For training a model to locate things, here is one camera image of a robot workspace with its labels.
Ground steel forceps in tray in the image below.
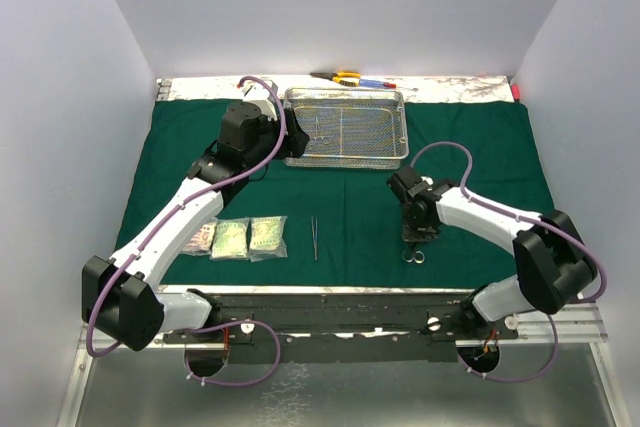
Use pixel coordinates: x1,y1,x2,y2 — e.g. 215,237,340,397
310,116,332,145

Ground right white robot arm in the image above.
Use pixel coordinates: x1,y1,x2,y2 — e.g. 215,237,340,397
386,166,598,338

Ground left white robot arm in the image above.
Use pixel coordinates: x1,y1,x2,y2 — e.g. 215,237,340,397
81,101,309,351

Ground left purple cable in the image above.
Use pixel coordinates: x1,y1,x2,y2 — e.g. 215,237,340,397
87,75,282,388

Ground metal mesh instrument tray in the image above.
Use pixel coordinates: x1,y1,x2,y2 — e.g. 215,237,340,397
284,88,409,170

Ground pink instrument packet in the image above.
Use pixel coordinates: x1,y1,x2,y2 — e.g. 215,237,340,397
181,221,217,256

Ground steel surgical scissors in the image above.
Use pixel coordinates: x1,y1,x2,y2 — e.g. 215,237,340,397
402,243,425,265

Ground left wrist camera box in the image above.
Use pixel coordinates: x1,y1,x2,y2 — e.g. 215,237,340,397
241,81,278,120

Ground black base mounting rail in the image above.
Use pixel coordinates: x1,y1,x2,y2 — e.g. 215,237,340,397
163,289,537,368

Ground blue red pen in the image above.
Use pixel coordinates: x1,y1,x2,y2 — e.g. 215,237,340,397
358,78,418,92

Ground green packet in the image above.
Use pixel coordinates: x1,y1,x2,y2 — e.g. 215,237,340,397
249,216,287,262

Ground yellow handled pliers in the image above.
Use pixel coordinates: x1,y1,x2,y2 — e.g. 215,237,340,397
310,71,361,87

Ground red marker at edge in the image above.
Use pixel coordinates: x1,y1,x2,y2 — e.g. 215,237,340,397
511,84,521,103

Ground aluminium extrusion frame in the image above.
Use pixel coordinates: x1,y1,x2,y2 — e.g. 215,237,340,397
54,77,616,427

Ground dark green surgical cloth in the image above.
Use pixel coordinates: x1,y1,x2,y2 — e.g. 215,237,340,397
117,99,553,289

